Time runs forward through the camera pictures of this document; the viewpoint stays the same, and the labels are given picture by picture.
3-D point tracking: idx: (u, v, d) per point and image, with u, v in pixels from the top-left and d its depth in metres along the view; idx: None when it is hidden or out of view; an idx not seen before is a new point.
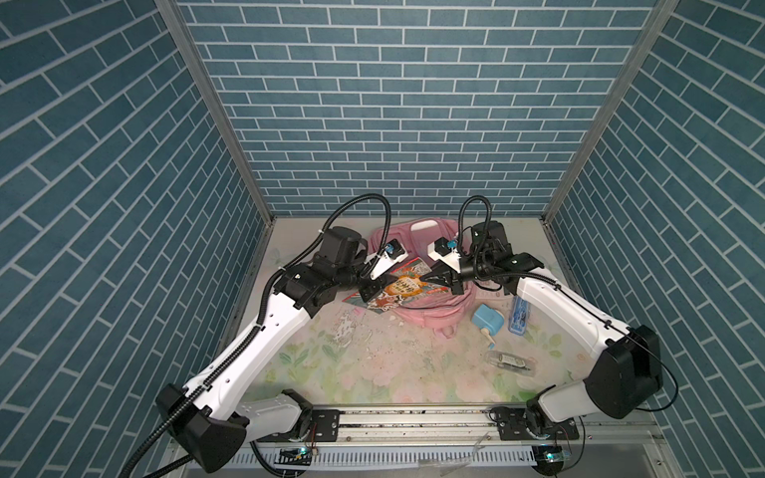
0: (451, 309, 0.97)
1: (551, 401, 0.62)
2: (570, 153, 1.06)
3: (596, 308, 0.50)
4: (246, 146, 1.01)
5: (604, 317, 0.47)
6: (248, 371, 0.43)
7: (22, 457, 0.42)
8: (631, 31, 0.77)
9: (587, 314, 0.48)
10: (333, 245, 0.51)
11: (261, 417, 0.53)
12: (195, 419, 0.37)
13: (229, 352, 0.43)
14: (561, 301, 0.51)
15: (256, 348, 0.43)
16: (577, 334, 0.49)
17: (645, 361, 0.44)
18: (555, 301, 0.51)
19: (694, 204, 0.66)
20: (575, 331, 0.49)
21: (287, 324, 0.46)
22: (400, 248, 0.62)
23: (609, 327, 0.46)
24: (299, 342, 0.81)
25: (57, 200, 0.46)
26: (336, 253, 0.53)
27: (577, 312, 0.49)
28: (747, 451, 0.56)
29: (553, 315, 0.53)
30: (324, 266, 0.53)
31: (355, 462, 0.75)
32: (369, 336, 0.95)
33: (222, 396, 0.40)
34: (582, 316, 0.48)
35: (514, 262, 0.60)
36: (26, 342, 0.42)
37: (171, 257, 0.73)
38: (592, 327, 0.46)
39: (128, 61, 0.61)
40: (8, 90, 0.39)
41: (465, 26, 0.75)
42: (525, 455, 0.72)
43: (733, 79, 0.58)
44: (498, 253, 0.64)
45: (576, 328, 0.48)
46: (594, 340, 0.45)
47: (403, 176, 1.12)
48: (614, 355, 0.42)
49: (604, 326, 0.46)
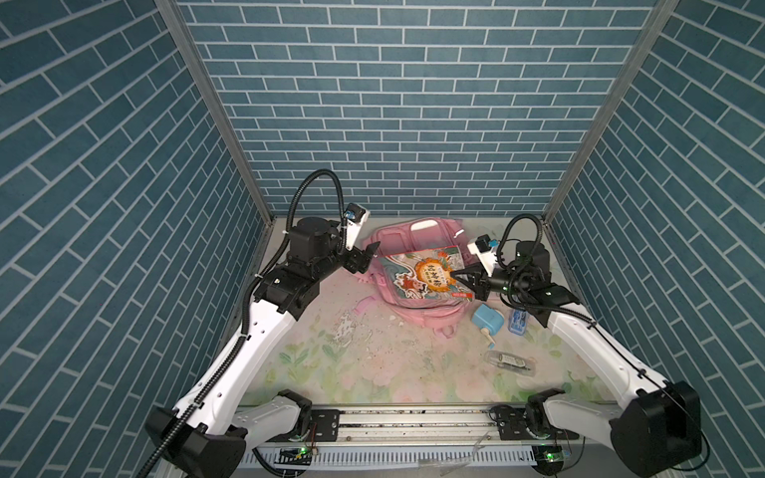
0: (451, 308, 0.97)
1: (560, 410, 0.60)
2: (570, 153, 1.06)
3: (632, 354, 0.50)
4: (246, 146, 1.01)
5: (638, 364, 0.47)
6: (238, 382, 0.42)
7: (22, 456, 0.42)
8: (631, 31, 0.77)
9: (621, 359, 0.46)
10: (298, 244, 0.49)
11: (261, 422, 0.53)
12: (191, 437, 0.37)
13: (215, 364, 0.42)
14: (594, 342, 0.49)
15: (241, 358, 0.42)
16: (609, 378, 0.46)
17: (680, 420, 0.42)
18: (588, 341, 0.49)
19: (694, 204, 0.66)
20: (607, 374, 0.46)
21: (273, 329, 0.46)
22: (359, 210, 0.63)
23: (642, 376, 0.43)
24: (298, 342, 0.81)
25: (57, 200, 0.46)
26: (306, 251, 0.50)
27: (610, 356, 0.47)
28: (747, 451, 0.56)
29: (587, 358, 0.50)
30: (298, 267, 0.52)
31: (355, 462, 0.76)
32: (369, 336, 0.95)
33: (215, 411, 0.39)
34: (614, 359, 0.46)
35: (550, 295, 0.58)
36: (26, 341, 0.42)
37: (171, 257, 0.73)
38: (624, 372, 0.44)
39: (128, 61, 0.61)
40: (8, 90, 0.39)
41: (465, 26, 0.75)
42: (525, 455, 0.72)
43: (733, 79, 0.58)
44: (536, 282, 0.62)
45: (606, 370, 0.46)
46: (624, 387, 0.43)
47: (403, 176, 1.12)
48: (643, 406, 0.40)
49: (637, 374, 0.44)
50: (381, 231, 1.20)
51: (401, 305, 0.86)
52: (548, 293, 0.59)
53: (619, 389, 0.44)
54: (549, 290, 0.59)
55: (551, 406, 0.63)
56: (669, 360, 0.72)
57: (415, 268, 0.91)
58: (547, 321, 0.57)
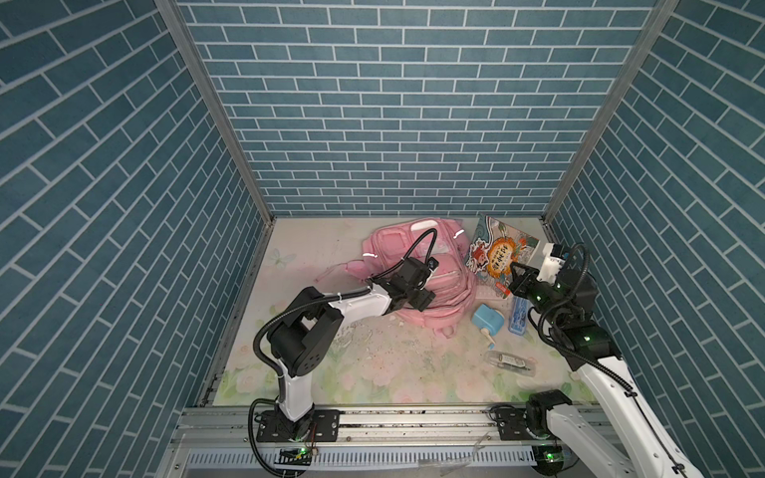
0: (451, 309, 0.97)
1: (566, 426, 0.59)
2: (570, 154, 1.06)
3: (669, 437, 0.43)
4: (246, 145, 1.01)
5: (675, 457, 0.41)
6: (358, 309, 0.59)
7: (22, 457, 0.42)
8: (631, 31, 0.77)
9: (655, 443, 0.42)
10: (407, 267, 0.73)
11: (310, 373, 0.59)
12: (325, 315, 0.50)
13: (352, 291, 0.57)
14: (629, 412, 0.45)
15: (366, 298, 0.61)
16: (635, 456, 0.43)
17: None
18: (622, 407, 0.45)
19: (694, 204, 0.66)
20: (633, 450, 0.43)
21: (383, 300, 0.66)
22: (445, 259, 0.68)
23: (679, 471, 0.40)
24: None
25: (57, 200, 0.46)
26: (409, 275, 0.73)
27: (644, 435, 0.43)
28: (747, 451, 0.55)
29: (608, 416, 0.47)
30: (399, 282, 0.75)
31: (355, 462, 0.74)
32: (369, 336, 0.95)
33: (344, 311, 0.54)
34: (648, 440, 0.42)
35: (587, 342, 0.52)
36: (26, 342, 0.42)
37: (171, 257, 0.73)
38: (657, 462, 0.40)
39: (129, 62, 0.61)
40: (8, 91, 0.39)
41: (465, 26, 0.75)
42: (525, 455, 0.72)
43: (732, 79, 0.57)
44: (573, 321, 0.56)
45: (635, 447, 0.43)
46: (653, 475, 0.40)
47: (403, 176, 1.12)
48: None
49: (672, 467, 0.40)
50: (379, 232, 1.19)
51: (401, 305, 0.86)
52: (586, 339, 0.52)
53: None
54: (588, 334, 0.53)
55: (555, 419, 0.62)
56: (669, 360, 0.72)
57: (495, 241, 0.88)
58: (577, 367, 0.52)
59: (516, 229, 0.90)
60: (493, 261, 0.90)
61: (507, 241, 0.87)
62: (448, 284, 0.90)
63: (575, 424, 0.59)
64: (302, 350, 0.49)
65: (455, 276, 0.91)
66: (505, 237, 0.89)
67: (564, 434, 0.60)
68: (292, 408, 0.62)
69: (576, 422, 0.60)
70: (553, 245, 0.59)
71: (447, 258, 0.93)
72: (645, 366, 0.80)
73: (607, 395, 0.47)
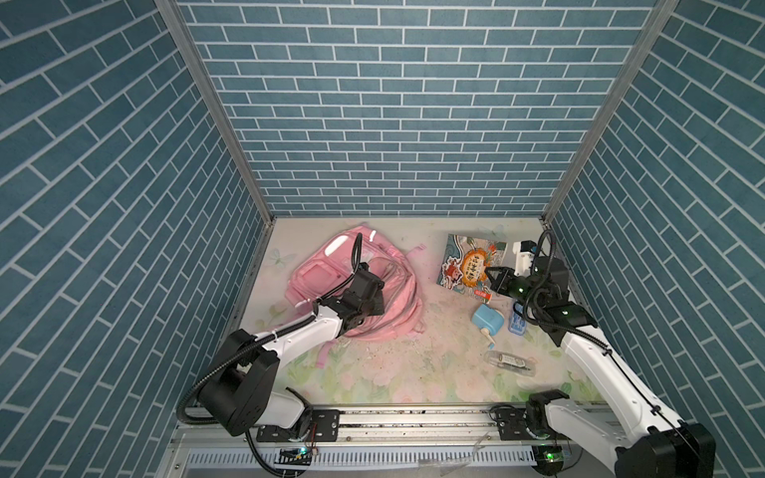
0: (412, 305, 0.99)
1: (563, 415, 0.60)
2: (570, 154, 1.06)
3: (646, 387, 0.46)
4: (246, 145, 1.01)
5: (652, 401, 0.43)
6: (303, 343, 0.54)
7: (22, 456, 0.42)
8: (631, 31, 0.77)
9: (634, 391, 0.44)
10: (359, 282, 0.68)
11: (274, 401, 0.55)
12: (258, 360, 0.44)
13: (295, 325, 0.54)
14: (607, 367, 0.48)
15: (311, 328, 0.55)
16: (618, 409, 0.45)
17: (691, 462, 0.41)
18: (599, 364, 0.48)
19: (694, 204, 0.66)
20: (615, 404, 0.45)
21: (331, 324, 0.59)
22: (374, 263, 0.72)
23: (657, 412, 0.42)
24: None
25: (58, 200, 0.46)
26: (362, 289, 0.68)
27: (623, 384, 0.45)
28: (747, 451, 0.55)
29: (595, 380, 0.49)
30: (352, 299, 0.69)
31: (355, 462, 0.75)
32: (369, 336, 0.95)
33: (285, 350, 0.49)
34: (627, 389, 0.45)
35: (566, 315, 0.56)
36: (26, 341, 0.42)
37: (171, 257, 0.73)
38: (637, 406, 0.43)
39: (128, 61, 0.61)
40: (8, 90, 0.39)
41: (465, 26, 0.75)
42: (525, 455, 0.72)
43: (733, 79, 0.58)
44: (552, 299, 0.61)
45: (616, 399, 0.45)
46: (635, 421, 0.42)
47: (403, 176, 1.12)
48: (652, 443, 0.39)
49: (649, 409, 0.42)
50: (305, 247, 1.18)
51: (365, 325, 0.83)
52: (565, 313, 0.57)
53: (631, 425, 0.42)
54: (566, 309, 0.58)
55: (554, 412, 0.62)
56: (669, 360, 0.72)
57: (465, 256, 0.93)
58: (560, 341, 0.56)
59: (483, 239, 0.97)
60: (467, 273, 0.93)
61: (477, 251, 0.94)
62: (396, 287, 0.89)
63: (573, 412, 0.59)
64: (238, 404, 0.42)
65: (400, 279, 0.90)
66: (475, 248, 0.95)
67: (564, 427, 0.59)
68: (284, 419, 0.62)
69: (574, 410, 0.60)
70: (522, 243, 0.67)
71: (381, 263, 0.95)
72: (645, 366, 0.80)
73: (589, 358, 0.50)
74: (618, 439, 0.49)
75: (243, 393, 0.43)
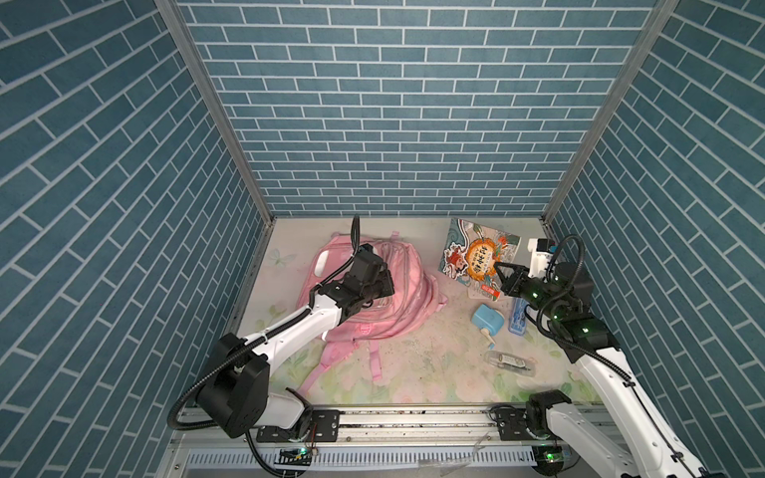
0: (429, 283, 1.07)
1: (565, 423, 0.60)
2: (569, 154, 1.06)
3: (666, 425, 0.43)
4: (246, 145, 1.01)
5: (673, 445, 0.41)
6: (299, 337, 0.51)
7: (22, 457, 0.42)
8: (631, 31, 0.77)
9: (655, 433, 0.42)
10: (360, 265, 0.64)
11: (274, 402, 0.55)
12: (250, 364, 0.42)
13: (287, 323, 0.51)
14: (627, 400, 0.45)
15: (308, 321, 0.53)
16: (633, 444, 0.43)
17: None
18: (620, 396, 0.45)
19: (694, 204, 0.66)
20: (631, 438, 0.43)
21: (330, 314, 0.57)
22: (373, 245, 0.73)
23: (679, 460, 0.40)
24: (324, 359, 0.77)
25: (57, 200, 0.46)
26: (362, 274, 0.64)
27: (642, 423, 0.43)
28: (746, 451, 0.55)
29: (607, 408, 0.47)
30: (353, 283, 0.65)
31: (355, 462, 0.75)
32: (400, 326, 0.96)
33: (278, 351, 0.47)
34: (646, 429, 0.42)
35: (586, 334, 0.52)
36: (26, 341, 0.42)
37: (171, 257, 0.73)
38: (657, 451, 0.40)
39: (129, 62, 0.61)
40: (8, 90, 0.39)
41: (465, 27, 0.75)
42: (525, 455, 0.72)
43: (732, 79, 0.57)
44: (571, 313, 0.56)
45: (632, 436, 0.43)
46: (654, 467, 0.39)
47: (403, 176, 1.12)
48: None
49: (672, 456, 0.40)
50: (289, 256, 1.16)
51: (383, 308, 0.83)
52: (584, 331, 0.52)
53: (646, 466, 0.40)
54: (586, 326, 0.53)
55: (555, 417, 0.62)
56: (669, 360, 0.72)
57: (471, 245, 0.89)
58: (576, 358, 0.52)
59: (493, 228, 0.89)
60: (474, 264, 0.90)
61: (485, 242, 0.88)
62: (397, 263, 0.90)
63: (574, 421, 0.59)
64: (235, 408, 0.42)
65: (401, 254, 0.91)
66: (482, 239, 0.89)
67: (563, 431, 0.60)
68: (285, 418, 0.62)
69: (576, 419, 0.60)
70: (538, 241, 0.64)
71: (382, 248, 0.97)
72: (645, 367, 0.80)
73: (608, 387, 0.47)
74: (624, 464, 0.48)
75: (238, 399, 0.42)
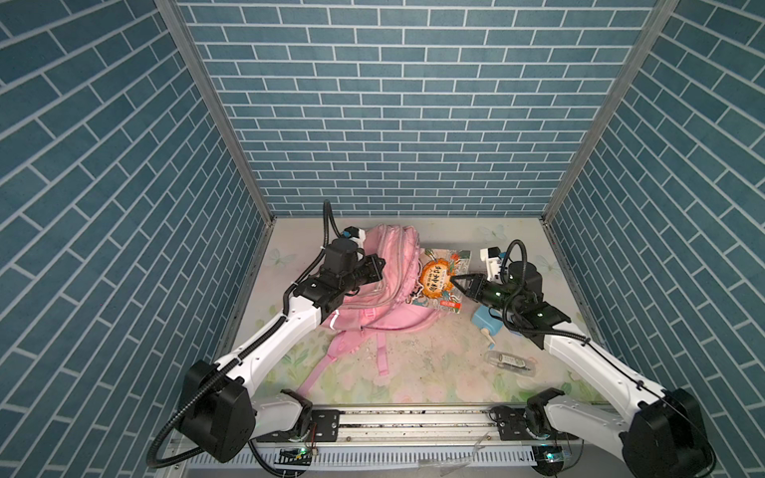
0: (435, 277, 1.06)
1: (564, 413, 0.59)
2: (570, 154, 1.06)
3: (627, 366, 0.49)
4: (246, 146, 1.01)
5: (636, 377, 0.45)
6: (277, 347, 0.49)
7: (22, 457, 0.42)
8: (630, 31, 0.77)
9: (618, 373, 0.46)
10: (333, 257, 0.59)
11: (266, 412, 0.54)
12: (227, 390, 0.40)
13: (262, 335, 0.48)
14: (589, 357, 0.50)
15: (289, 328, 0.51)
16: (609, 394, 0.47)
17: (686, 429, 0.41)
18: (583, 357, 0.51)
19: (694, 204, 0.66)
20: (606, 389, 0.47)
21: (308, 317, 0.54)
22: (355, 231, 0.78)
23: (641, 387, 0.44)
24: (331, 352, 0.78)
25: (57, 200, 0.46)
26: (337, 266, 0.60)
27: (606, 369, 0.48)
28: (746, 451, 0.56)
29: (585, 376, 0.51)
30: (330, 278, 0.62)
31: (355, 462, 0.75)
32: (411, 325, 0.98)
33: (254, 369, 0.44)
34: (611, 372, 0.47)
35: (542, 317, 0.60)
36: (26, 342, 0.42)
37: (171, 257, 0.73)
38: (623, 386, 0.44)
39: (128, 62, 0.61)
40: (8, 91, 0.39)
41: (465, 27, 0.75)
42: (525, 455, 0.72)
43: (732, 79, 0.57)
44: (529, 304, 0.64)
45: (605, 385, 0.47)
46: (626, 401, 0.43)
47: (403, 176, 1.12)
48: (647, 418, 0.40)
49: (636, 386, 0.44)
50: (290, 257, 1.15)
51: (385, 304, 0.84)
52: (539, 316, 0.60)
53: (622, 405, 0.44)
54: (541, 312, 0.61)
55: (555, 412, 0.62)
56: (669, 360, 0.72)
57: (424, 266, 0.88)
58: (542, 343, 0.59)
59: (444, 249, 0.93)
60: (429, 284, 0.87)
61: (438, 262, 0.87)
62: (389, 252, 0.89)
63: (571, 406, 0.60)
64: (221, 435, 0.40)
65: (390, 242, 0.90)
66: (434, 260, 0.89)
67: (565, 424, 0.60)
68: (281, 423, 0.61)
69: (571, 404, 0.60)
70: (490, 249, 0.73)
71: (376, 232, 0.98)
72: (645, 366, 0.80)
73: (580, 358, 0.51)
74: (619, 426, 0.49)
75: (224, 425, 0.40)
